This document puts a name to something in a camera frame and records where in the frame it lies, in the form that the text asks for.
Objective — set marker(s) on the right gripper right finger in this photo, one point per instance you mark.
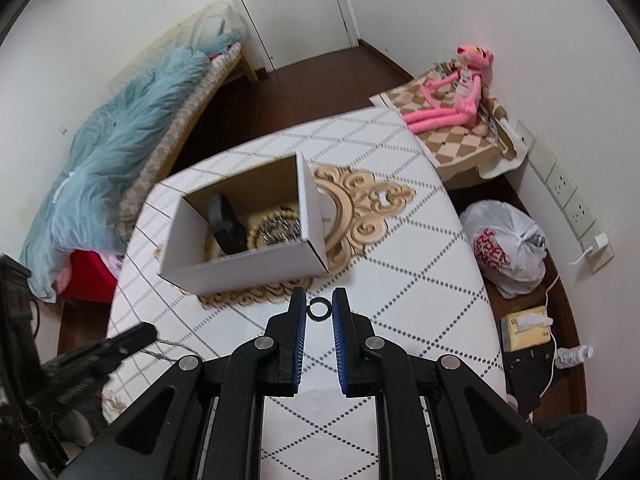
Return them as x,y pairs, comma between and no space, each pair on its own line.
370,366

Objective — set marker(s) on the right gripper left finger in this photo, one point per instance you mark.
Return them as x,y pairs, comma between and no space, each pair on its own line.
269,365

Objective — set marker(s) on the black smart watch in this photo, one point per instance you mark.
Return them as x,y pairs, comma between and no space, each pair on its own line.
226,228

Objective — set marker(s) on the patterned white tablecloth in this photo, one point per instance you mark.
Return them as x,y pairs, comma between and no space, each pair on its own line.
393,241

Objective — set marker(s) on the red bed sheet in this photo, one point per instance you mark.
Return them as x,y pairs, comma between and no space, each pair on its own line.
90,280

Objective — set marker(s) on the tissue box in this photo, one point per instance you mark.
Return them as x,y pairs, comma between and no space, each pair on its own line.
525,329

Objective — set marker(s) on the white plastic bag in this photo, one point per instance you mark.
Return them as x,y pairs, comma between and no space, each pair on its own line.
508,245

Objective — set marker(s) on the white cardboard box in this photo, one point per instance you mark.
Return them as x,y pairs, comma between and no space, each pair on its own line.
278,203

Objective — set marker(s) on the teal fluffy blanket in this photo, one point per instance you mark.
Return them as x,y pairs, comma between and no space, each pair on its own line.
82,209

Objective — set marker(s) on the small white bottle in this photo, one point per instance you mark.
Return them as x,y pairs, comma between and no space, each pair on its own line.
570,357

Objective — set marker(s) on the checkered beige cushion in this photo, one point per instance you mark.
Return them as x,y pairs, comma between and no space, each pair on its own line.
462,156

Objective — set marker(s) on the bed with patterned mattress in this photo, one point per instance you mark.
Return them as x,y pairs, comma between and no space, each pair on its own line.
217,30

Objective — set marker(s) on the pink panther plush toy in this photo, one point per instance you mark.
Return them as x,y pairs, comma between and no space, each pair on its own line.
474,64

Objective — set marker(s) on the white door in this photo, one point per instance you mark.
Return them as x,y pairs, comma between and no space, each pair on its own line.
286,32

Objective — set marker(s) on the white wall socket strip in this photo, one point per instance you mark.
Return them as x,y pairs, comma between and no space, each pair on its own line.
559,184

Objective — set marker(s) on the white charger with cable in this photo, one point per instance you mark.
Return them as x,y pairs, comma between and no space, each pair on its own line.
599,244

